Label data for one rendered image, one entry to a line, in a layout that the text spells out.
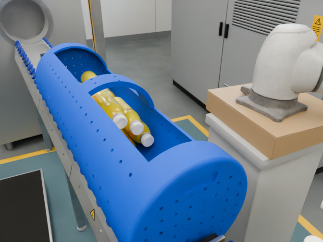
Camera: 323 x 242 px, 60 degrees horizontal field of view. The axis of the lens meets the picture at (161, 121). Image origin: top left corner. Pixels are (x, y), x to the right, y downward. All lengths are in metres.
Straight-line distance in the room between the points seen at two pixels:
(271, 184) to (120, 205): 0.65
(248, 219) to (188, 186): 0.63
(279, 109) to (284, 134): 0.12
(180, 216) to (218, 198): 0.09
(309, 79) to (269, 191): 0.40
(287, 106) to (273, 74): 0.12
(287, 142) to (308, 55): 0.26
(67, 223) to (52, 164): 0.67
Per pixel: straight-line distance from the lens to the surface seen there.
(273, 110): 0.97
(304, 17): 2.09
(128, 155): 0.54
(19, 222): 1.98
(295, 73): 0.94
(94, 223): 0.88
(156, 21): 6.03
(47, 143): 2.69
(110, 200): 0.55
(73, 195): 1.77
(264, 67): 0.95
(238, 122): 0.99
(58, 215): 2.14
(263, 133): 0.91
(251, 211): 1.09
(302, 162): 1.10
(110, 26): 5.72
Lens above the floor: 1.54
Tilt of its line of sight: 31 degrees down
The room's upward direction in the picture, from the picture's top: straight up
